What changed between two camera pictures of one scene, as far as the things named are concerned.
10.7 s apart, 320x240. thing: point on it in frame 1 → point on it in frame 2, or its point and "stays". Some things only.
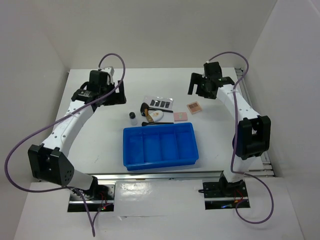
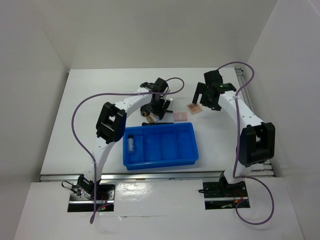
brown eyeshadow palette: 194,107 stays
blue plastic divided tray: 159,146 stays
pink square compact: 180,116 stays
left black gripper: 117,97 → 162,100
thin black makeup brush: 146,123 stays
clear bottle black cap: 133,120 → 130,144
